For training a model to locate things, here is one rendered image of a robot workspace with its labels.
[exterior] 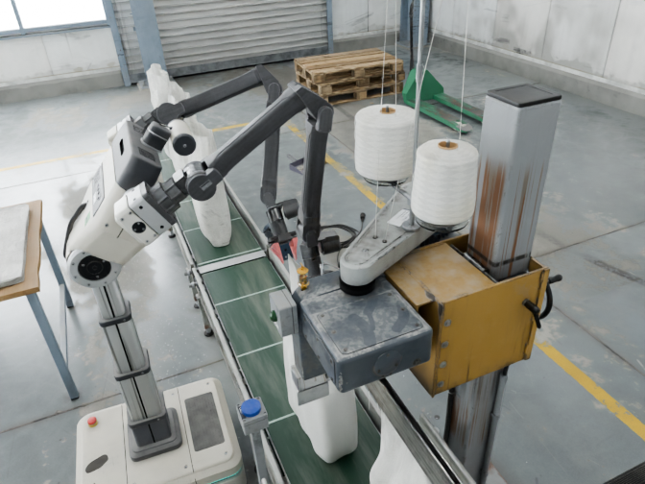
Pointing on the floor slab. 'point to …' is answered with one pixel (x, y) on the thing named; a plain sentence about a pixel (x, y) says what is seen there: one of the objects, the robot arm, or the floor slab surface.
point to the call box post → (259, 455)
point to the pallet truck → (431, 89)
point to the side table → (36, 233)
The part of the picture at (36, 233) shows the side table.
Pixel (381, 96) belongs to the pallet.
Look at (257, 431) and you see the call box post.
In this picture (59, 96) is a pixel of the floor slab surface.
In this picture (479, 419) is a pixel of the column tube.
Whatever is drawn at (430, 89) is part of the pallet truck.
